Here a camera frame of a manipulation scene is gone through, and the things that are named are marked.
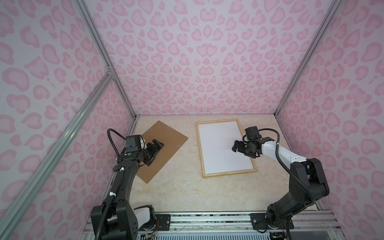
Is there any light wooden picture frame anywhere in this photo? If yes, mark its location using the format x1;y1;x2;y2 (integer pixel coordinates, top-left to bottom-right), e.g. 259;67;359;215
195;118;259;179

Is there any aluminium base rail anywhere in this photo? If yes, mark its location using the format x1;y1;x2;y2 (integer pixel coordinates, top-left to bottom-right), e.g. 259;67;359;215
79;210;346;240

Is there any diagonal aluminium strut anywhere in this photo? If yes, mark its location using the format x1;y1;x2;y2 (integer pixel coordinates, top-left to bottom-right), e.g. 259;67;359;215
1;72;114;240

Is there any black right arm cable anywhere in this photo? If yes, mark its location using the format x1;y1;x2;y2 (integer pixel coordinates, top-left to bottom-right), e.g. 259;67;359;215
257;127;316;205

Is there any brown cardboard backing board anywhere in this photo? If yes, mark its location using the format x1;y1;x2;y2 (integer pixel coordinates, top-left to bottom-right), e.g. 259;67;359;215
137;121;188;184

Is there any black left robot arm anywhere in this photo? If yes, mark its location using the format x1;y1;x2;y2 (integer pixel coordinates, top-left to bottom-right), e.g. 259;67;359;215
91;135;165;240

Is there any dark landscape photo print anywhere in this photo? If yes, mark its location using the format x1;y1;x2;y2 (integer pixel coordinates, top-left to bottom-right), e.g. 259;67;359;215
197;120;255;175

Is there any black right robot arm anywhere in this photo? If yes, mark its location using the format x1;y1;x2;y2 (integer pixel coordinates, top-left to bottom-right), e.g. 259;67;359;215
232;138;330;228

